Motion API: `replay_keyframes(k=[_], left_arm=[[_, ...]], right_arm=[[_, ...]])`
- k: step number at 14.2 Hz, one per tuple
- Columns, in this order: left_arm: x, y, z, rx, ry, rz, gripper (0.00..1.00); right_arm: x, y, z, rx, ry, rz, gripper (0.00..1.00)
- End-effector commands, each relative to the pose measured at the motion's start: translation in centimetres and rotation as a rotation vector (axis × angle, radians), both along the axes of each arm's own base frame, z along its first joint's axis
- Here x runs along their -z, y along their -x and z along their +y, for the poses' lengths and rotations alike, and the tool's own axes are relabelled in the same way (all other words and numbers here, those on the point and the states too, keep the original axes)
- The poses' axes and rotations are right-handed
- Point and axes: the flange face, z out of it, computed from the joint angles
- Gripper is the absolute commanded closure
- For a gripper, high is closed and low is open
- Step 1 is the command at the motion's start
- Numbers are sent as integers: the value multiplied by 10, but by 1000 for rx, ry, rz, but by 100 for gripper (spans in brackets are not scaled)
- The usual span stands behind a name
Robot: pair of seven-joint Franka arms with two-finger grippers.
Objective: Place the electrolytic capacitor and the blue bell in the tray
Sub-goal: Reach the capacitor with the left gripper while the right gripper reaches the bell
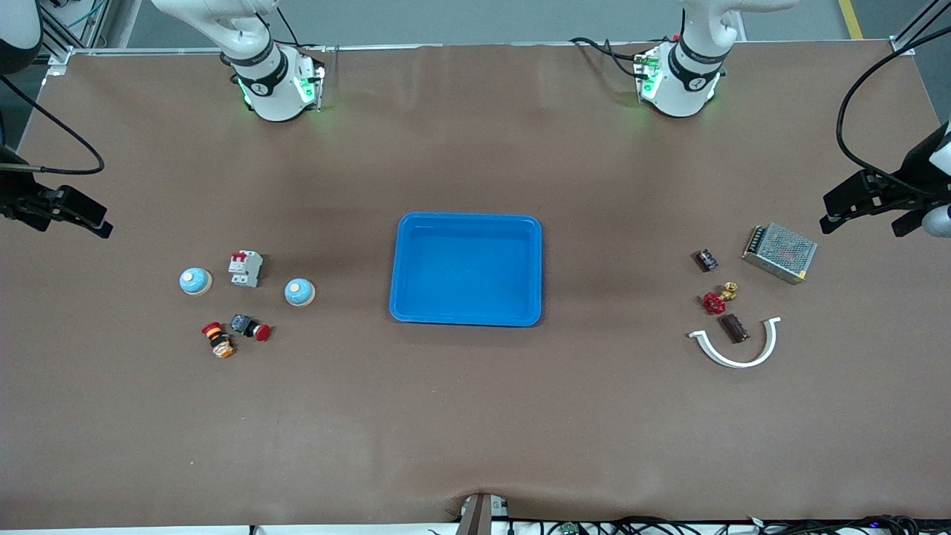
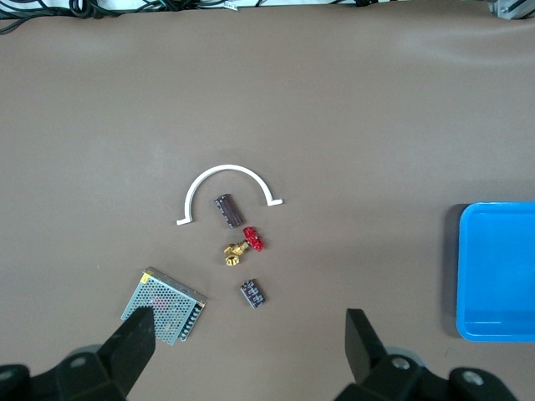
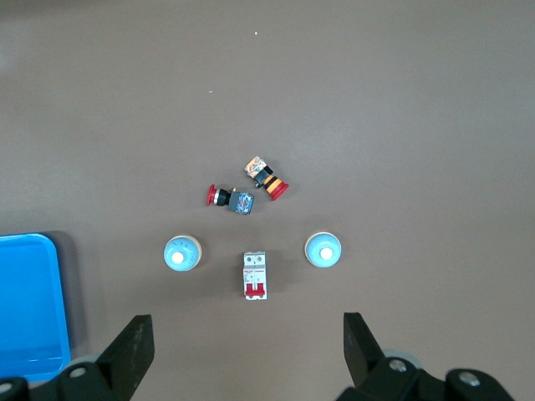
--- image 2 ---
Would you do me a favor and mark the brass valve with red handle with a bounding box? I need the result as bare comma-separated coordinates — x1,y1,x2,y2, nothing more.
221,226,266,267

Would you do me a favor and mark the white half-ring pipe clamp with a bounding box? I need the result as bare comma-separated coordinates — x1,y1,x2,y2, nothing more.
174,165,284,227

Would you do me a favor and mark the black looped cable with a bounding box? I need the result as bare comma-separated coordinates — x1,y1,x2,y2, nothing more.
0,16,41,36

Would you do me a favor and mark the aluminium camera stand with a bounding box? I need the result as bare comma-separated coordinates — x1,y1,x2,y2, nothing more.
486,0,535,21

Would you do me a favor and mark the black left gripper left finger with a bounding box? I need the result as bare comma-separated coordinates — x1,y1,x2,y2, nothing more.
0,307,157,401

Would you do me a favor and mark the black cable bundle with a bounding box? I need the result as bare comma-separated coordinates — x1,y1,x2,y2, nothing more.
66,0,268,21

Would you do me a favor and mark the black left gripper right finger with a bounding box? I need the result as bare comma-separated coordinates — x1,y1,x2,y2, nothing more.
334,308,522,401

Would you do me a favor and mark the metal mesh power supply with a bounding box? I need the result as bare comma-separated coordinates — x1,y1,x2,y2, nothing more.
120,266,208,347

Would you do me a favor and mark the blue plastic tray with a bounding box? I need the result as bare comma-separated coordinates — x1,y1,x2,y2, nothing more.
456,201,535,343

